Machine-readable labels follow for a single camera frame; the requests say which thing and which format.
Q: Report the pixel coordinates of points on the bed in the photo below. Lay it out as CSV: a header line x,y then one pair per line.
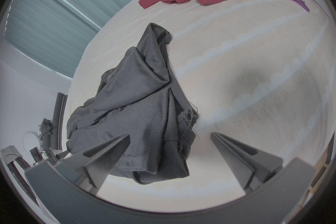
x,y
249,73

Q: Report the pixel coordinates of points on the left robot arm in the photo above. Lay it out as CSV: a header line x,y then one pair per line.
x,y
10,153

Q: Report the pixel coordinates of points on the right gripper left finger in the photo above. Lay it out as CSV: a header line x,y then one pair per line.
x,y
105,154

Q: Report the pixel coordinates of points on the round white mirror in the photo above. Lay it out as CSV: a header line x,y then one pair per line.
x,y
25,139

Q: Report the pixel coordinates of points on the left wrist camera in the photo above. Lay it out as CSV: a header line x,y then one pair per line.
x,y
36,154

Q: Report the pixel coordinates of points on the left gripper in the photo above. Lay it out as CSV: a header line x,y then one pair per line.
x,y
60,156

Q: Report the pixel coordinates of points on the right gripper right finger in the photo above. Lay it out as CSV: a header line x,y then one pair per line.
x,y
241,160

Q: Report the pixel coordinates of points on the black garment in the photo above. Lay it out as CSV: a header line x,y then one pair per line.
x,y
141,112

